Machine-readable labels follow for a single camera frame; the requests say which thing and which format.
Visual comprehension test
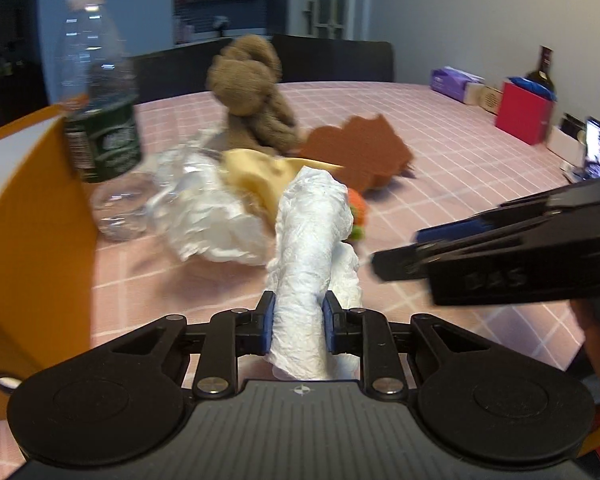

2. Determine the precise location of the white paper towel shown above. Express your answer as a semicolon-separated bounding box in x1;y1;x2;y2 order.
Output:
265;167;362;380

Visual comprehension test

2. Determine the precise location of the pink checkered tablecloth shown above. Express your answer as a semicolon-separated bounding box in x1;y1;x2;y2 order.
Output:
0;82;582;479

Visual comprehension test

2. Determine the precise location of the red gift box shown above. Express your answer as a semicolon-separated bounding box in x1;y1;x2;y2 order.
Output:
495;77;556;145

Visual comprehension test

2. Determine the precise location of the brown sponge piece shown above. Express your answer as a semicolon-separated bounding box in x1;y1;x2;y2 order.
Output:
298;114;415;194

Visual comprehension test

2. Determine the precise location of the small wooden speaker box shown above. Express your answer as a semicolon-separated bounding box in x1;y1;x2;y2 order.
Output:
463;82;503;115

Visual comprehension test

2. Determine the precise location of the crumpled white plastic bag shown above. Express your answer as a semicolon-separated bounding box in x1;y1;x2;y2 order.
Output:
143;126;270;266

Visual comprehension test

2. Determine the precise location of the purple tissue pack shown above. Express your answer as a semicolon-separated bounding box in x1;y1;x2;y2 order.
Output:
430;66;484;105

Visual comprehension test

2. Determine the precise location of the yellow cloth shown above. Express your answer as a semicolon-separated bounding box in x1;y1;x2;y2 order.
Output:
222;148;342;226

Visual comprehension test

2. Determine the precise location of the dark wine bottle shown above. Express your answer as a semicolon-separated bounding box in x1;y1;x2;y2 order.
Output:
526;46;555;92

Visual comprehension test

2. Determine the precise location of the black chair right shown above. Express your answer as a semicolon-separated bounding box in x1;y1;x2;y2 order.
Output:
271;35;394;84

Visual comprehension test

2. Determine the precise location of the black chair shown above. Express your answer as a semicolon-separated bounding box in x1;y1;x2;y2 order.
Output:
271;35;394;84
132;37;232;104

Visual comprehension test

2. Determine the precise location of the orange cardboard box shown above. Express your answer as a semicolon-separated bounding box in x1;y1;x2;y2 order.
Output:
0;106;97;419

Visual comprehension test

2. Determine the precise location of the brown knitted plush toy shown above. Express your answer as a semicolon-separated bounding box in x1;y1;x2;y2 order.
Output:
207;35;302;155

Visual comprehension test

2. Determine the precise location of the black chair left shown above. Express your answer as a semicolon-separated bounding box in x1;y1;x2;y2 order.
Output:
132;37;232;104

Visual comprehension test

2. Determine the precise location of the clear plastic water bottle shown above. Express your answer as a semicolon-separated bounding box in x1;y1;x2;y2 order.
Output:
55;0;156;242

